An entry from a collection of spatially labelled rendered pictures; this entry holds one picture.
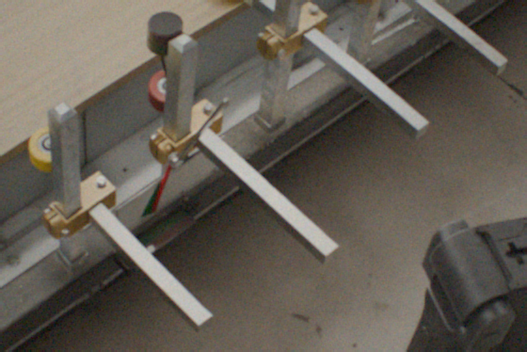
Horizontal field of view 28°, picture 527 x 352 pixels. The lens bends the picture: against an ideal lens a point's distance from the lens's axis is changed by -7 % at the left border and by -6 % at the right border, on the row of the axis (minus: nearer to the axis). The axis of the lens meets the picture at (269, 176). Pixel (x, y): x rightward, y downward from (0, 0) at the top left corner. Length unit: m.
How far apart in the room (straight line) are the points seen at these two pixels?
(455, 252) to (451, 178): 2.14
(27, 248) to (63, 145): 0.47
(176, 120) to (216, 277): 0.97
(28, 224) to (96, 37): 0.39
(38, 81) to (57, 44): 0.10
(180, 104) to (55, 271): 0.39
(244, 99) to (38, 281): 0.65
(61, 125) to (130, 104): 0.56
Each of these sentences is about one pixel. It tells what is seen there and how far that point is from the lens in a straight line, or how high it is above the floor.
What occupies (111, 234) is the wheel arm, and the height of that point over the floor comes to 0.86.
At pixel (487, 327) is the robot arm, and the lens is 1.00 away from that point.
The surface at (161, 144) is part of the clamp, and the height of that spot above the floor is 0.87.
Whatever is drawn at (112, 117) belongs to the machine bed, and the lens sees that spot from 2.22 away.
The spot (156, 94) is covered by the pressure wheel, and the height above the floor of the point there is 0.91.
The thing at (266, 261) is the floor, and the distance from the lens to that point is 2.89.
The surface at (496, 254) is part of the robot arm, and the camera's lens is 1.02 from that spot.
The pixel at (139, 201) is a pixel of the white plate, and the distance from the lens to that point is 2.02.
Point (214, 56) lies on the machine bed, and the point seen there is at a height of 0.70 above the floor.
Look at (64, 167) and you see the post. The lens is 1.78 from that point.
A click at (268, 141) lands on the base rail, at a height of 0.70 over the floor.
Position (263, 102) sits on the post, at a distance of 2.19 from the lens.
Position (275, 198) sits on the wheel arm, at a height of 0.86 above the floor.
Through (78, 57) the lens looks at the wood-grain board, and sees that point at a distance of 2.08.
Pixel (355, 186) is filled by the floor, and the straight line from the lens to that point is 3.06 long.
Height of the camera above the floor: 2.44
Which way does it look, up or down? 53 degrees down
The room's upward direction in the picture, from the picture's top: 10 degrees clockwise
